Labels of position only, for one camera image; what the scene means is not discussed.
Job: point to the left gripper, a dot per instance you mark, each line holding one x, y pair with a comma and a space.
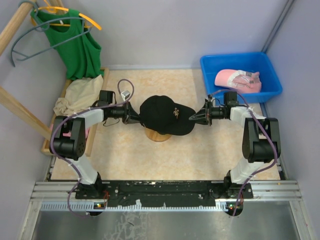
129, 115

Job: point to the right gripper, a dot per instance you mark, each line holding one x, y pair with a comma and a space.
205, 116

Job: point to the wooden hat stand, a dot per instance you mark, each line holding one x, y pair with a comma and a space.
155, 136

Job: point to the black baseball cap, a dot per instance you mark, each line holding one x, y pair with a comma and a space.
161, 114

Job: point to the pink cap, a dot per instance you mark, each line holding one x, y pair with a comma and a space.
243, 81

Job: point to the wooden clothes rack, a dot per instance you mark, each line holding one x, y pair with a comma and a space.
11, 103

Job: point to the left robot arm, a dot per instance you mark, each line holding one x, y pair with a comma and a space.
68, 138

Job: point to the cream cloth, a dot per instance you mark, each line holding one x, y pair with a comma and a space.
79, 96

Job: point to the pink cloth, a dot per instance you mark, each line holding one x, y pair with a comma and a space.
68, 134

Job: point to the blue plastic bin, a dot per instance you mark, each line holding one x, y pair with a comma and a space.
252, 62

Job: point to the green tank top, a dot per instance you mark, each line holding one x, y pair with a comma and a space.
80, 56

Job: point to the grey-blue hanger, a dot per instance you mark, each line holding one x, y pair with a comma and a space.
32, 40

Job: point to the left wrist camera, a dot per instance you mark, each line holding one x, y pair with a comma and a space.
125, 94

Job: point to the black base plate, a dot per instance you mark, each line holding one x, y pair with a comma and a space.
199, 193

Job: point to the aluminium frame rail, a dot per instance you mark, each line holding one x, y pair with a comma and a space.
59, 196

